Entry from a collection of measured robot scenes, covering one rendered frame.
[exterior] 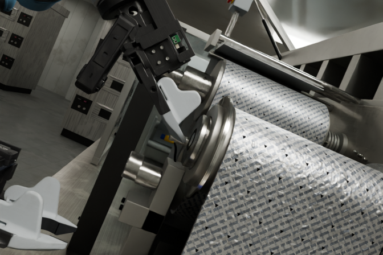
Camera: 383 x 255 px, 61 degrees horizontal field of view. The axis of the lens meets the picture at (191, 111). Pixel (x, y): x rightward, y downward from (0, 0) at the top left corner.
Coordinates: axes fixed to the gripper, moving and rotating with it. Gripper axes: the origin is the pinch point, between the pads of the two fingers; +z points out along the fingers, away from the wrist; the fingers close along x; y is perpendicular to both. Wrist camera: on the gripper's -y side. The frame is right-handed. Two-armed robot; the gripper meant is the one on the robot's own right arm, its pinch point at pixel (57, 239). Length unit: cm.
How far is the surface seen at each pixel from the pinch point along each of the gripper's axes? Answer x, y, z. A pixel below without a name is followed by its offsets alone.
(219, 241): -0.1, 6.5, 17.6
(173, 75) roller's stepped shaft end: 29.6, 24.4, 5.3
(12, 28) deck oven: 699, 21, -330
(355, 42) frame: 43, 52, 46
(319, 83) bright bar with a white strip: 30, 36, 35
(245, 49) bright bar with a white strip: 30.0, 35.5, 16.9
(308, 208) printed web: -0.1, 14.3, 26.2
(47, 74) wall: 1008, -67, -326
